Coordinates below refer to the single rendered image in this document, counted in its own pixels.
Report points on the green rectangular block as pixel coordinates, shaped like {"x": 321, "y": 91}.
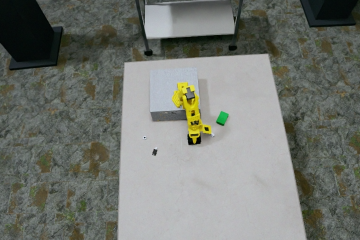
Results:
{"x": 222, "y": 118}

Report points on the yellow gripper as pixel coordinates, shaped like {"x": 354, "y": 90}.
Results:
{"x": 194, "y": 134}

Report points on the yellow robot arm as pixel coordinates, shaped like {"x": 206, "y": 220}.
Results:
{"x": 186, "y": 96}

